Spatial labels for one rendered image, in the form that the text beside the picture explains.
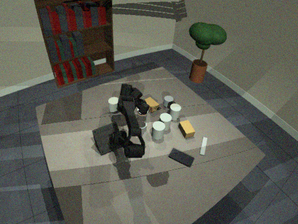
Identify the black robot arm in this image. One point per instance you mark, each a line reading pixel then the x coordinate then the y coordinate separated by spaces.
pixel 126 105

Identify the light grey flat bar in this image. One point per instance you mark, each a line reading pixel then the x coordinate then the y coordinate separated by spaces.
pixel 203 146

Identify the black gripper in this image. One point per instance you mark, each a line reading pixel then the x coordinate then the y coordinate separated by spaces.
pixel 142 106

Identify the tan rectangular block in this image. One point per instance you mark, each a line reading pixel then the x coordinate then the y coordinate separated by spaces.
pixel 153 104
pixel 186 129

